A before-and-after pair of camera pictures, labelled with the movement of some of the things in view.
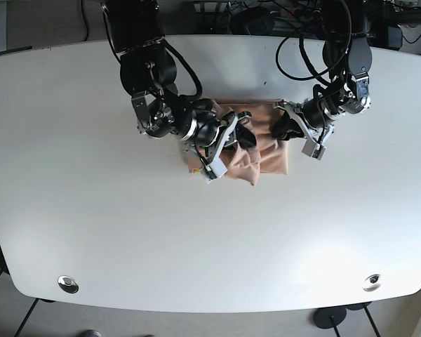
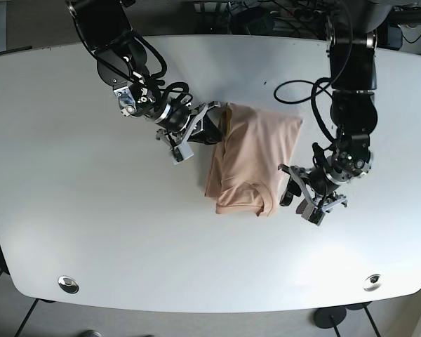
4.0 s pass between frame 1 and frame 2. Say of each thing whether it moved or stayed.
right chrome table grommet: stayed
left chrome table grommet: stayed
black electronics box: stayed
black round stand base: stayed
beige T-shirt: moved
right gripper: moved
